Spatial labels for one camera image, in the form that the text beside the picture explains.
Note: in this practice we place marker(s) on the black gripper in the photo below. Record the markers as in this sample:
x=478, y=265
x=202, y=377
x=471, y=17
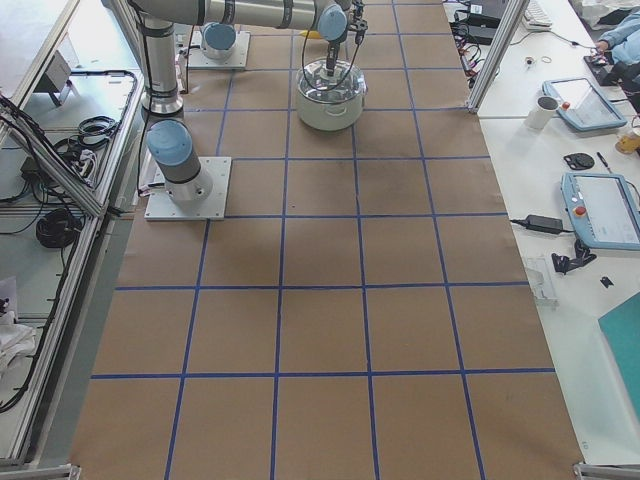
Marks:
x=332, y=52

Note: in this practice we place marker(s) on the glass pot lid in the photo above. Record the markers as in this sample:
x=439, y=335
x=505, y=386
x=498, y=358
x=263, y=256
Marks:
x=316, y=84

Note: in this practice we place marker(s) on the yellow corn cob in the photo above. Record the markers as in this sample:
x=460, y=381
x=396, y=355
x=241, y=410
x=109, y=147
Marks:
x=311, y=34

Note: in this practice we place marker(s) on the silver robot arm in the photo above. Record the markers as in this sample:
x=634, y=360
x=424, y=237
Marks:
x=224, y=124
x=217, y=40

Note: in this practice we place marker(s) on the pale green electric pot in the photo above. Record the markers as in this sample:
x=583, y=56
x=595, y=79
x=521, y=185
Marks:
x=329, y=117

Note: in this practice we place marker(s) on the white mug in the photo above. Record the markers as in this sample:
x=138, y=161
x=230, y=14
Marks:
x=543, y=110

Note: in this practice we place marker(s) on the far teach pendant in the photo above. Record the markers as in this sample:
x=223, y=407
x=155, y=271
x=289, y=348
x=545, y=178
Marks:
x=583, y=105

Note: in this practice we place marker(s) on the teach pendant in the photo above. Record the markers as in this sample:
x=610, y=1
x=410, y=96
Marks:
x=601, y=210
x=583, y=105

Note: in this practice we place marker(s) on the black power adapter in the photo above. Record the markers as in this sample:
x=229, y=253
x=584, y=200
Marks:
x=543, y=224

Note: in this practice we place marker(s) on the black round disc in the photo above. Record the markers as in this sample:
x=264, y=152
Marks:
x=579, y=161

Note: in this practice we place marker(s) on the black pen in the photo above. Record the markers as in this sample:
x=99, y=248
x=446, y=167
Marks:
x=604, y=162

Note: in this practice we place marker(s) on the person blue sleeve arm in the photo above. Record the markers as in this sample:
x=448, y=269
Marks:
x=623, y=41

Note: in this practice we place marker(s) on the clear plastic holder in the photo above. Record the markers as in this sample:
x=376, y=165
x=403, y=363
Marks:
x=540, y=281

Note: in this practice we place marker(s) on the yellow drink cup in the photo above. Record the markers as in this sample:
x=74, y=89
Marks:
x=629, y=141

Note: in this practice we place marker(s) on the near teach pendant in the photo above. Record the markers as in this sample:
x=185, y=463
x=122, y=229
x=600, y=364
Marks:
x=601, y=210

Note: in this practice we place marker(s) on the small black clip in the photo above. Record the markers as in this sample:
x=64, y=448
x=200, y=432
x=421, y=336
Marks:
x=606, y=282

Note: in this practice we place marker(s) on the teal board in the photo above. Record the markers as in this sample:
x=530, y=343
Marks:
x=620, y=327

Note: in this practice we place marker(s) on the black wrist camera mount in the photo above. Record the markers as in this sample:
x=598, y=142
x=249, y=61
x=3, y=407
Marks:
x=357, y=24

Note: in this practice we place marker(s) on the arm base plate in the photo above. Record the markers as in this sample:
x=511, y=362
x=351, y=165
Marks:
x=201, y=57
x=202, y=198

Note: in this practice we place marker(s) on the aluminium frame post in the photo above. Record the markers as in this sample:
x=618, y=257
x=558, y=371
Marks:
x=512, y=16

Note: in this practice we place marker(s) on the black bracket part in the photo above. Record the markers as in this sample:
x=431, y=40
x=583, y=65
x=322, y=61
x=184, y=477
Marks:
x=582, y=257

